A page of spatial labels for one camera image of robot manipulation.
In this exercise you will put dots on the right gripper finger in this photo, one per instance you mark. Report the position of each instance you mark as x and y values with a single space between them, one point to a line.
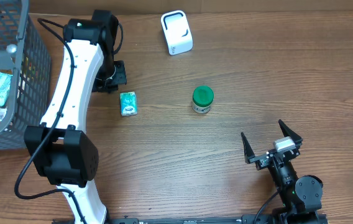
287 132
248 152

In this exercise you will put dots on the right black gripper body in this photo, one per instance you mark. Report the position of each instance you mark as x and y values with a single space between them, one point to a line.
262 161

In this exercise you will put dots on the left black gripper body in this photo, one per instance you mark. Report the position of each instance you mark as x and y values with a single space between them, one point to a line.
114 76

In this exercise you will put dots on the small teal tissue pack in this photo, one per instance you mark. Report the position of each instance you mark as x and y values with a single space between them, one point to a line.
128 102

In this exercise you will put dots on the green lid seasoning jar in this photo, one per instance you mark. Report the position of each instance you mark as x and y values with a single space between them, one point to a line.
202 99

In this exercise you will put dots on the yellow oil bottle grey cap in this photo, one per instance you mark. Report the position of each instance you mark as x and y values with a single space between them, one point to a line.
12 50

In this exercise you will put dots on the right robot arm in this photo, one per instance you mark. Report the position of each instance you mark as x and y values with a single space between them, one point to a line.
297 199

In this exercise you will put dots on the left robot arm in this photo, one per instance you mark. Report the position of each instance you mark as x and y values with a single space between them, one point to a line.
59 148

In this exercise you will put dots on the white barcode scanner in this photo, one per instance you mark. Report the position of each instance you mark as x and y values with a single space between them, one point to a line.
177 32

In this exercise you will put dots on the grey plastic mesh basket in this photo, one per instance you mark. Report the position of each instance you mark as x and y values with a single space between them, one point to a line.
30 82

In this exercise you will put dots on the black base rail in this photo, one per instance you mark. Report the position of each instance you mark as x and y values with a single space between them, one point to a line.
182 221

